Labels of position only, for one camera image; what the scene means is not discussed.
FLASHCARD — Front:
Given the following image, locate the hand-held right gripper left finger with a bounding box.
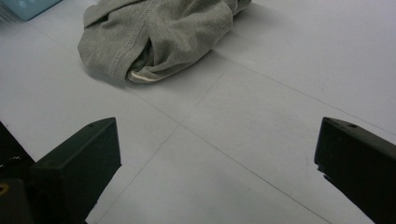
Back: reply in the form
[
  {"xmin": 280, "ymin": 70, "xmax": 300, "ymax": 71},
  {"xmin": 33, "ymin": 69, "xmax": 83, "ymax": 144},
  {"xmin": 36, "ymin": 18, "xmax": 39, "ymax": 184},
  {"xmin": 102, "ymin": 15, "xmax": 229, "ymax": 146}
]
[{"xmin": 30, "ymin": 117, "xmax": 122, "ymax": 224}]

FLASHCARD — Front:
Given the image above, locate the light blue plastic basket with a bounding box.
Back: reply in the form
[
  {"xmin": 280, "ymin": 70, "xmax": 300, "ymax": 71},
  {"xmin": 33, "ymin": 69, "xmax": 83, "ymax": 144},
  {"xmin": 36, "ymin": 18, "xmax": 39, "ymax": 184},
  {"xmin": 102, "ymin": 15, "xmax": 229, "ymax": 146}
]
[{"xmin": 0, "ymin": 0, "xmax": 64, "ymax": 21}]

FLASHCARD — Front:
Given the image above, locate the grey garment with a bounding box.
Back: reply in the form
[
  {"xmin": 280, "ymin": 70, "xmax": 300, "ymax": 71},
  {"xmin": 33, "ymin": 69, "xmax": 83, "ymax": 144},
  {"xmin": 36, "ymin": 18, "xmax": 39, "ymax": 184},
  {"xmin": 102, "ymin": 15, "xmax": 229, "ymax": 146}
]
[{"xmin": 77, "ymin": 0, "xmax": 253, "ymax": 85}]

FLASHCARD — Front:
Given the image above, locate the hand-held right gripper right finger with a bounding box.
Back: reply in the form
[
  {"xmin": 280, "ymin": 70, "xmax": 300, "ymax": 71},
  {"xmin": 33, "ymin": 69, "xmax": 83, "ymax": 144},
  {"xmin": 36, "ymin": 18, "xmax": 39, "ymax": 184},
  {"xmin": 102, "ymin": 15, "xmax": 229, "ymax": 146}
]
[{"xmin": 314, "ymin": 116, "xmax": 396, "ymax": 224}]

